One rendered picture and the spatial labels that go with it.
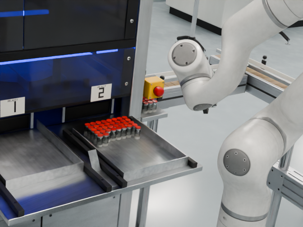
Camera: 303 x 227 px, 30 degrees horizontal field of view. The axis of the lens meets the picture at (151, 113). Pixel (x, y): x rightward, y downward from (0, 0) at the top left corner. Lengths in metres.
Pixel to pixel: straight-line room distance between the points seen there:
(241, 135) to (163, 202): 2.10
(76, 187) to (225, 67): 0.69
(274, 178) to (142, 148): 0.95
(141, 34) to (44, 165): 0.61
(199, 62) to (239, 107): 3.48
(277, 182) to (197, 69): 1.51
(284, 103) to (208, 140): 2.86
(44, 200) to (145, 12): 0.79
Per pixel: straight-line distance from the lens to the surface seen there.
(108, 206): 2.35
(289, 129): 1.36
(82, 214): 2.30
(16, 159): 1.89
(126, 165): 1.88
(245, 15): 1.26
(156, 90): 2.18
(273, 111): 1.36
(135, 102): 2.18
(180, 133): 4.15
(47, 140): 2.01
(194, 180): 3.59
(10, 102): 1.91
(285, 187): 2.74
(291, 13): 1.22
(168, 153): 1.99
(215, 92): 1.30
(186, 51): 1.33
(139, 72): 2.13
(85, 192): 1.73
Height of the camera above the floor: 1.82
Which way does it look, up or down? 24 degrees down
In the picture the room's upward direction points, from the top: 7 degrees clockwise
